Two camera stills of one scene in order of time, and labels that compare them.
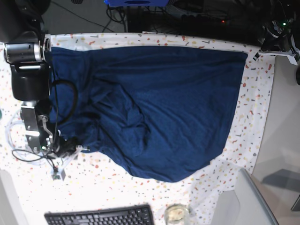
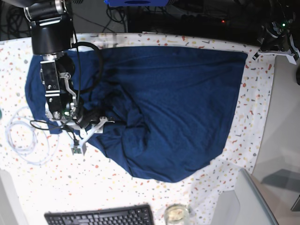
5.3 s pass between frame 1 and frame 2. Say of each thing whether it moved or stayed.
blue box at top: stayed
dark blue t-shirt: stayed
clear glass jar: stayed
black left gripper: moved
